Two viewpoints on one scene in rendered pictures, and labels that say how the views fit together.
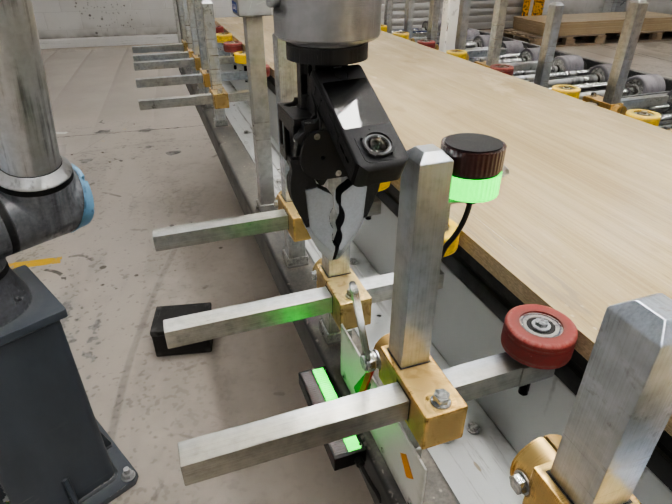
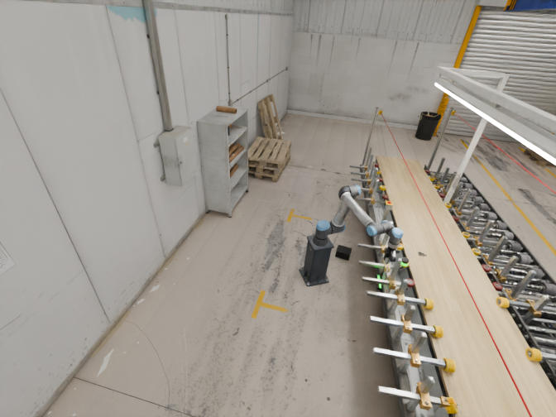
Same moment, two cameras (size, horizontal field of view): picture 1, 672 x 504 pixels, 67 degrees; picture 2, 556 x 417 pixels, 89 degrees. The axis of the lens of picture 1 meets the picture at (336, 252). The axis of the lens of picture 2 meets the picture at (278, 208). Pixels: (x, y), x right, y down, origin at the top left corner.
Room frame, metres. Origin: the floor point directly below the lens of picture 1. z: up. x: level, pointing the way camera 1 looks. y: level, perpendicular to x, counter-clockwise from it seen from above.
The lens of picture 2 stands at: (-1.68, 0.06, 2.82)
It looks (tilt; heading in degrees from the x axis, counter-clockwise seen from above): 34 degrees down; 27
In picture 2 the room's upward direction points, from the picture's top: 4 degrees clockwise
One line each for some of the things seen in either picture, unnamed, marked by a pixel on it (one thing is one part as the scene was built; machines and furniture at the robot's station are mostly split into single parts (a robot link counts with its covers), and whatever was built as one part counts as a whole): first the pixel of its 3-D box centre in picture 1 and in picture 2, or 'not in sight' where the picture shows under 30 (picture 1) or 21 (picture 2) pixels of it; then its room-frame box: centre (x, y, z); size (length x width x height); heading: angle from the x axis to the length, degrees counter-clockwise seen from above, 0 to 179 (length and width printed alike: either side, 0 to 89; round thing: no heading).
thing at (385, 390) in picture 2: not in sight; (409, 395); (-0.56, -0.36, 0.95); 0.36 x 0.03 x 0.03; 110
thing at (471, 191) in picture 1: (468, 179); not in sight; (0.46, -0.13, 1.08); 0.06 x 0.06 x 0.02
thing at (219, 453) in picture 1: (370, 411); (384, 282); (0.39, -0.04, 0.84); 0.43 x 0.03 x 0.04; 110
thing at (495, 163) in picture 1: (471, 154); not in sight; (0.46, -0.13, 1.11); 0.06 x 0.06 x 0.02
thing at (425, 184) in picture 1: (408, 347); (391, 277); (0.45, -0.08, 0.88); 0.03 x 0.03 x 0.48; 20
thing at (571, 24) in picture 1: (598, 22); not in sight; (8.24, -3.89, 0.23); 2.41 x 0.77 x 0.17; 107
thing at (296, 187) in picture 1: (312, 182); not in sight; (0.45, 0.02, 1.09); 0.05 x 0.02 x 0.09; 110
